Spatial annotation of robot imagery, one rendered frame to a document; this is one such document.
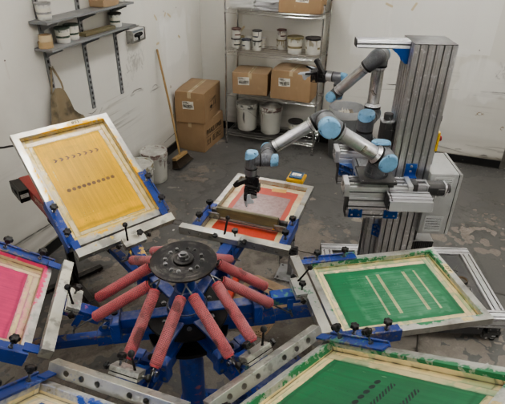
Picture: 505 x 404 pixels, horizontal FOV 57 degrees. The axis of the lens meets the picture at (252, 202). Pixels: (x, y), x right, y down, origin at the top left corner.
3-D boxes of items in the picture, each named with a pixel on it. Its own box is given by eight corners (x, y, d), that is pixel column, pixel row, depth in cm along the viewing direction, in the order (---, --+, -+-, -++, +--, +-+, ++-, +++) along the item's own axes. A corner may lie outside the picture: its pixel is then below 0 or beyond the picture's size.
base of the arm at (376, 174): (385, 168, 299) (387, 155, 294) (390, 179, 286) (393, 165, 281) (361, 167, 299) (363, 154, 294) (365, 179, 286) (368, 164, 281)
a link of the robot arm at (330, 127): (396, 151, 279) (323, 106, 262) (404, 162, 266) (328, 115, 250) (383, 167, 284) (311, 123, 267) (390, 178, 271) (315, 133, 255)
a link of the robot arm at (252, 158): (260, 154, 264) (244, 154, 263) (259, 171, 269) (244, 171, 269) (259, 148, 271) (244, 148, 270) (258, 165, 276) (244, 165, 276)
